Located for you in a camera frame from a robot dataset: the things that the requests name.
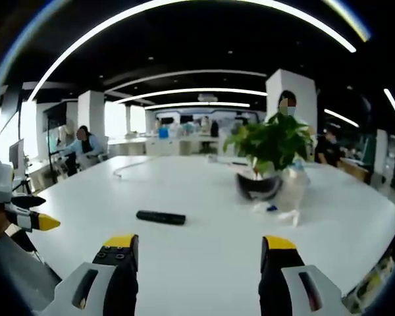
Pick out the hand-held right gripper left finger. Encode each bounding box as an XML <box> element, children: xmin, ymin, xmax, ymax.
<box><xmin>42</xmin><ymin>234</ymin><xmax>140</xmax><ymax>316</ymax></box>

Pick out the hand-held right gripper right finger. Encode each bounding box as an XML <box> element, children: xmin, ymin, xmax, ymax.
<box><xmin>258</xmin><ymin>234</ymin><xmax>352</xmax><ymax>316</ymax></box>

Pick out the black remote control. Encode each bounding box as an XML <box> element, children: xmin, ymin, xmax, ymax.
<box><xmin>136</xmin><ymin>209</ymin><xmax>187</xmax><ymax>226</ymax></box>

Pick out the computer monitor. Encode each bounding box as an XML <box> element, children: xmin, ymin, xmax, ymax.
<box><xmin>8</xmin><ymin>138</ymin><xmax>26</xmax><ymax>178</ymax></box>

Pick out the clear plastic bag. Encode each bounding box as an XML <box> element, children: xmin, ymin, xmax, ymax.
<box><xmin>253</xmin><ymin>163</ymin><xmax>312</xmax><ymax>228</ymax></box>

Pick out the black headset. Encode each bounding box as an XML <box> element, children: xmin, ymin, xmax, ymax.
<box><xmin>235</xmin><ymin>172</ymin><xmax>283</xmax><ymax>201</ymax></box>

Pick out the green potted plant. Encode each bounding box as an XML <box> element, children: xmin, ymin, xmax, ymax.
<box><xmin>223</xmin><ymin>111</ymin><xmax>315</xmax><ymax>172</ymax></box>

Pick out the white cable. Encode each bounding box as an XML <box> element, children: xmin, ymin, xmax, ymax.
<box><xmin>113</xmin><ymin>157</ymin><xmax>155</xmax><ymax>180</ymax></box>

